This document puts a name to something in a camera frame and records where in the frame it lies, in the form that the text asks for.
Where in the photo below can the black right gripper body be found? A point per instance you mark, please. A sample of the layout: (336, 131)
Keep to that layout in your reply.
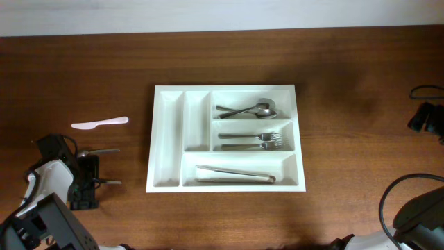
(435, 123)

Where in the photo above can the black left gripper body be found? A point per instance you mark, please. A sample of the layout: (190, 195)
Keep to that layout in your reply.
(82, 189)

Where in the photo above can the small metal teaspoon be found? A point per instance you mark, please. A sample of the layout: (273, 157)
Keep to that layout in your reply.
(111, 181)
(85, 153)

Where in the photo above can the pink plastic knife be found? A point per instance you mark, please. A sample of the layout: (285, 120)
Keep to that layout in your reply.
(92, 125)

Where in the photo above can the metal fork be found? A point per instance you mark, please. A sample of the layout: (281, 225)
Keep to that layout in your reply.
(266, 137)
(268, 146)

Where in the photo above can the large metal spoon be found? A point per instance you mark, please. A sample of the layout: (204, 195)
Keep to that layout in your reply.
(267, 114)
(261, 105)

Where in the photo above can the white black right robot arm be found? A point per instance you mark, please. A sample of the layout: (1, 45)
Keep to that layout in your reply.
(417, 225)

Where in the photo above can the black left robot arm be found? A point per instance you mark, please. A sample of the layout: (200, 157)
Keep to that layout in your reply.
(62, 181)

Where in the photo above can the white plastic cutlery tray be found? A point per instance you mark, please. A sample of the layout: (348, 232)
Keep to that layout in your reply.
(185, 132)

